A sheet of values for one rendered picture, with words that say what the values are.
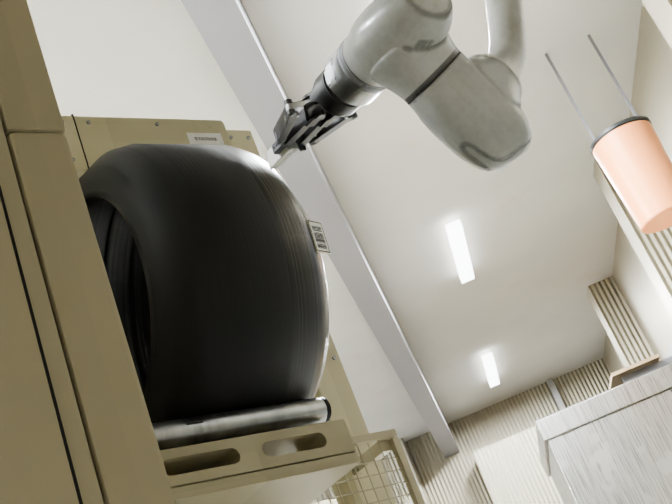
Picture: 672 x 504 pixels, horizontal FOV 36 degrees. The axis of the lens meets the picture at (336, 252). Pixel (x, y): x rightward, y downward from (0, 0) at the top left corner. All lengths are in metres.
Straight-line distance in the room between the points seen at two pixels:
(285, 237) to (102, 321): 0.96
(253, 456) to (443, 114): 0.60
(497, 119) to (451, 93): 0.07
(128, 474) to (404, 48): 0.81
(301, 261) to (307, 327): 0.11
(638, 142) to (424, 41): 4.84
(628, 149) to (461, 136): 4.78
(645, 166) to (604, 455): 2.56
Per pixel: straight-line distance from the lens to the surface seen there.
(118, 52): 5.22
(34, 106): 0.89
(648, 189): 6.09
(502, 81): 1.45
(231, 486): 1.59
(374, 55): 1.42
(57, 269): 0.80
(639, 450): 7.92
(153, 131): 2.41
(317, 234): 1.78
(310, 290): 1.72
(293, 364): 1.72
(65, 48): 5.12
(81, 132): 2.34
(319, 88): 1.52
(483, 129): 1.41
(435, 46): 1.41
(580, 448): 7.90
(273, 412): 1.70
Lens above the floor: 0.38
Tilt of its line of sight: 25 degrees up
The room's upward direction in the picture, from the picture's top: 22 degrees counter-clockwise
